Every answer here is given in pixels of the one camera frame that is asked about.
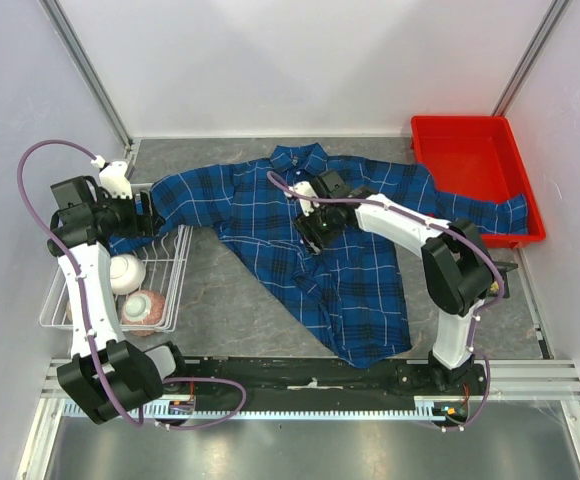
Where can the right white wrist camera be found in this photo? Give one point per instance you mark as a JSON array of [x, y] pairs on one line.
[[305, 193]]

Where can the white ceramic bowl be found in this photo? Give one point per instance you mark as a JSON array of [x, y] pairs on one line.
[[127, 274]]

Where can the red plastic bin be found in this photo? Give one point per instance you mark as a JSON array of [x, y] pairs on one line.
[[477, 157]]

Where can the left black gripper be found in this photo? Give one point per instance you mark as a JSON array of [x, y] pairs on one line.
[[146, 224]]

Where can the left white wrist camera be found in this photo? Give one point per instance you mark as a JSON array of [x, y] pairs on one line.
[[112, 177]]

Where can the black brooch box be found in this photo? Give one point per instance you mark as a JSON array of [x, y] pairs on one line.
[[504, 268]]

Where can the white wire dish rack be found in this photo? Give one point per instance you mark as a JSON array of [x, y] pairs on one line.
[[160, 280]]

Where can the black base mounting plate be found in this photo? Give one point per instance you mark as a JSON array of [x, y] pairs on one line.
[[322, 382]]

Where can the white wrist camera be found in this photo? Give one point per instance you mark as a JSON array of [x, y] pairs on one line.
[[305, 193], [112, 177]]

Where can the pink patterned ceramic bowl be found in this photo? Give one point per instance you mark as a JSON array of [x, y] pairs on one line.
[[141, 311]]

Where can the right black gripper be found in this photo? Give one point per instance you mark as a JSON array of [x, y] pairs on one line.
[[306, 226]]

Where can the beige ceramic bowl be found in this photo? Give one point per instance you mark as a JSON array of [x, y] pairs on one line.
[[68, 313]]

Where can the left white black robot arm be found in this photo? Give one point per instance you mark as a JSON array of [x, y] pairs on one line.
[[107, 376]]

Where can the aluminium slotted rail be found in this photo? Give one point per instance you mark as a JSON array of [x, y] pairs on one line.
[[172, 410]]

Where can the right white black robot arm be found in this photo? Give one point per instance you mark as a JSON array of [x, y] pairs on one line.
[[459, 272]]

